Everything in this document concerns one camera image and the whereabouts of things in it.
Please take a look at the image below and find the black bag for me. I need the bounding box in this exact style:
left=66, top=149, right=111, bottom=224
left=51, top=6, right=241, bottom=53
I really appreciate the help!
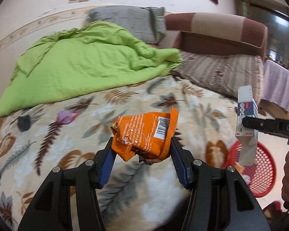
left=18, top=115, right=31, bottom=132

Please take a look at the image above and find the purple bag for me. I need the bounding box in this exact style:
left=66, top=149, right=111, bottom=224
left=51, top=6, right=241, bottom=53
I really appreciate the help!
left=56, top=110, right=78, bottom=125

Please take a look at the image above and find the orange snack wrapper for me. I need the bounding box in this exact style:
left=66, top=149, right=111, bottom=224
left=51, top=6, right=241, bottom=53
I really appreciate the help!
left=111, top=107, right=179, bottom=163

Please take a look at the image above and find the purple cloth table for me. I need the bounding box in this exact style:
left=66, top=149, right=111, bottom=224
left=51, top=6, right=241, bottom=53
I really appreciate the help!
left=261, top=59, right=289, bottom=112

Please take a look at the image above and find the red plastic basket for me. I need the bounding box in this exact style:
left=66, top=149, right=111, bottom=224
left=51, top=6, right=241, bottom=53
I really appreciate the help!
left=222, top=141, right=277, bottom=198

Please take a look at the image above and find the leaf pattern blanket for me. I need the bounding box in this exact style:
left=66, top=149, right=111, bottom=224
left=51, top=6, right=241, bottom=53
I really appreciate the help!
left=0, top=76, right=236, bottom=230

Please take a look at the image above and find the striped brown pillow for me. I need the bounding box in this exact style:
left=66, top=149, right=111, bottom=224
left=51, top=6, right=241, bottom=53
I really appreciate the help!
left=172, top=51, right=264, bottom=104

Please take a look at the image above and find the brown padded headboard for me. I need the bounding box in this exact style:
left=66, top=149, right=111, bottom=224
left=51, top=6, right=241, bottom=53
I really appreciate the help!
left=158, top=12, right=268, bottom=60

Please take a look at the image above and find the green quilt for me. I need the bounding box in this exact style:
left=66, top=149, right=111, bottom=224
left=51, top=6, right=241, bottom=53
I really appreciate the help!
left=0, top=21, right=182, bottom=117

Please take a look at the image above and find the grey pillow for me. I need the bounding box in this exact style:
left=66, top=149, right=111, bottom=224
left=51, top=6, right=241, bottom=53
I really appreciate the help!
left=87, top=5, right=167, bottom=44

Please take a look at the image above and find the wooden window frame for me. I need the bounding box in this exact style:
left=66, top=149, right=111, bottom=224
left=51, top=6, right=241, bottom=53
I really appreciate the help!
left=235, top=0, right=289, bottom=69

